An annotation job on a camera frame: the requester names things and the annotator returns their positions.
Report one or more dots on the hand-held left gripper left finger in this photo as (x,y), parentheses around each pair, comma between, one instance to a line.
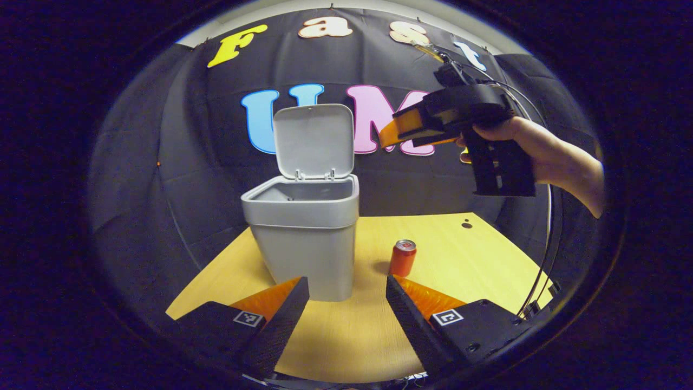
(279,330)

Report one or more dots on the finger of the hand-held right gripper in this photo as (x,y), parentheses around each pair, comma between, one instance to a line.
(436,142)
(411,123)

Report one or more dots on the white desktop garbage bin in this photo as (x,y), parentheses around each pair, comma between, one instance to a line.
(306,238)

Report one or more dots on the wooden desktop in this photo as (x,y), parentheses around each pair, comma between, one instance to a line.
(465,260)

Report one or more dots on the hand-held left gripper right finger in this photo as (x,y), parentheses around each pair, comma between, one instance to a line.
(414,327)

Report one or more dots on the red pop can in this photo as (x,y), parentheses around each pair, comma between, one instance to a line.
(402,260)

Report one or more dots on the black backdrop cloth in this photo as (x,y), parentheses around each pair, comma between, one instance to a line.
(178,151)

